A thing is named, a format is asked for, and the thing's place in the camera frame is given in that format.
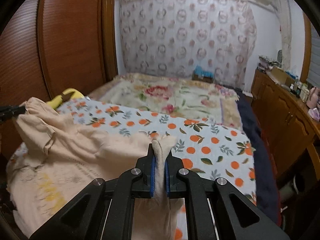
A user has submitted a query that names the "beige printed t-shirt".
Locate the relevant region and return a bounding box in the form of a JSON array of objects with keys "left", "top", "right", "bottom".
[{"left": 7, "top": 98, "right": 183, "bottom": 239}]

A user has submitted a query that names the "yellow garment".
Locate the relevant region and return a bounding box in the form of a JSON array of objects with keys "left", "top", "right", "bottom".
[{"left": 46, "top": 88, "right": 84, "bottom": 109}]

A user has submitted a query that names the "dark navy bed cover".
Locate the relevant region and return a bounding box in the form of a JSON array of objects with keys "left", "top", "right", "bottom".
[{"left": 235, "top": 89, "right": 281, "bottom": 226}]

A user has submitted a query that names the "orange-print white bed sheet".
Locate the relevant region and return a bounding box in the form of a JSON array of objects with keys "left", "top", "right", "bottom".
[{"left": 10, "top": 97, "right": 258, "bottom": 240}]

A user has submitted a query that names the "brown wooden wardrobe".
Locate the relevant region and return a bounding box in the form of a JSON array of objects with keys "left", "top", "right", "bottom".
[{"left": 0, "top": 0, "right": 119, "bottom": 160}]

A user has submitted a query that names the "floral beige blanket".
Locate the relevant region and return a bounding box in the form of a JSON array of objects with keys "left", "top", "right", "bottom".
[{"left": 88, "top": 73, "right": 242, "bottom": 130}]

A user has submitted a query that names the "brown wooden dresser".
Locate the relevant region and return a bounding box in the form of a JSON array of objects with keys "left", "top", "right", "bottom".
[{"left": 251, "top": 69, "right": 319, "bottom": 180}]

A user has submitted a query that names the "blue box on bed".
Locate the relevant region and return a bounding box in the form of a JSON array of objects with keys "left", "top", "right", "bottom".
[{"left": 192, "top": 66, "right": 214, "bottom": 83}]

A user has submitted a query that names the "cardboard box on dresser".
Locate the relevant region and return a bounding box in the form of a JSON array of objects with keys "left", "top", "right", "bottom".
[{"left": 268, "top": 67, "right": 295, "bottom": 87}]

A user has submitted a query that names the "pink kettle on dresser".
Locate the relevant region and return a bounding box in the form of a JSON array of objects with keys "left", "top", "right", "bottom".
[{"left": 306, "top": 87, "right": 319, "bottom": 109}]

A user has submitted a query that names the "patterned lace curtain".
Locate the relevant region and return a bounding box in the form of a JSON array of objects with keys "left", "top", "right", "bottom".
[{"left": 119, "top": 0, "right": 257, "bottom": 89}]

